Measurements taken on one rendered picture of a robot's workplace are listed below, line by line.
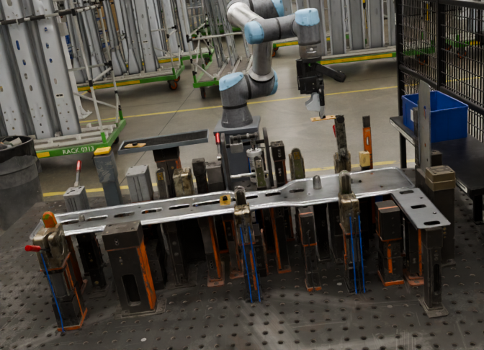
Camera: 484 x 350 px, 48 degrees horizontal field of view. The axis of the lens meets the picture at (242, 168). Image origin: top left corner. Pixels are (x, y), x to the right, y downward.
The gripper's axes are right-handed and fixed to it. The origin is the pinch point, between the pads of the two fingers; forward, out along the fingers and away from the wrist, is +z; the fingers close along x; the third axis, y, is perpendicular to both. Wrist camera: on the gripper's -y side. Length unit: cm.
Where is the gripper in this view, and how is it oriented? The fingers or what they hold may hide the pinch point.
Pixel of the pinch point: (322, 113)
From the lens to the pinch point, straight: 192.2
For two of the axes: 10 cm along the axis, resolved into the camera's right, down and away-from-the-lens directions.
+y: -9.9, 1.4, 0.4
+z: 1.4, 9.3, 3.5
